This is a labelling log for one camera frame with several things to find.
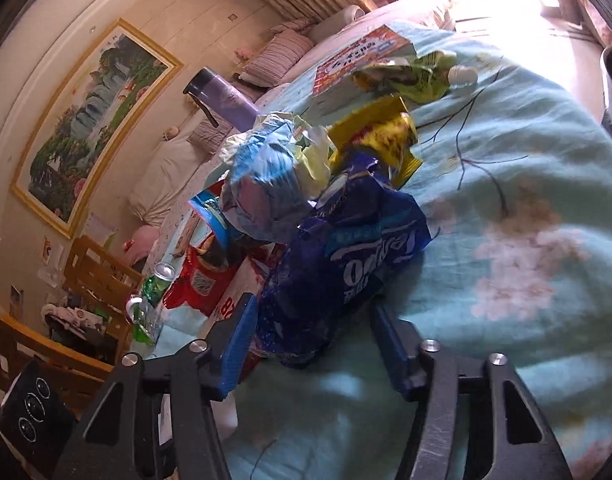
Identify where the pink covered sofa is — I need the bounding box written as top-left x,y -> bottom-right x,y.
270,0 -> 455,85

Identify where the red white picture book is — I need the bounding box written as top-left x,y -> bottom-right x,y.
310,25 -> 417,115

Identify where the green snack wrapper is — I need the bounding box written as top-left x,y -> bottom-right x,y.
351,50 -> 458,105

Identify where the purple thermos bottle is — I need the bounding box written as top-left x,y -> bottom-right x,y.
182,67 -> 259,132

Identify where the white blue paper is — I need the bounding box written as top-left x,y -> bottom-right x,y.
220,113 -> 333,243

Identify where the striped pink pillow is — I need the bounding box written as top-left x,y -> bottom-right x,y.
239,29 -> 315,88

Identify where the small white bottle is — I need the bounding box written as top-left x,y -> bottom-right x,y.
447,65 -> 478,86

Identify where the wooden chair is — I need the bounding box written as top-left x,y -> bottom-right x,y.
0,236 -> 143,412

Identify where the framed landscape painting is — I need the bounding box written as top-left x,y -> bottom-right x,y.
10,18 -> 183,240

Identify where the light blue floral tablecloth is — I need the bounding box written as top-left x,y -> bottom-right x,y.
225,20 -> 612,479

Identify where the green soda can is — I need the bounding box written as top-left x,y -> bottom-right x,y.
126,261 -> 176,347

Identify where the red snack wrapper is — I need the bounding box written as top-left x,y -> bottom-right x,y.
163,247 -> 239,315

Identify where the yellow snack bag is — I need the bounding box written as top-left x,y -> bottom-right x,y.
327,96 -> 422,190

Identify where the red white cardboard box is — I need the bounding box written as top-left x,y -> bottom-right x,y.
199,257 -> 269,339

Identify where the dark blue tissue pack wrapper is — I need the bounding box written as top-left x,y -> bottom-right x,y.
254,152 -> 431,367

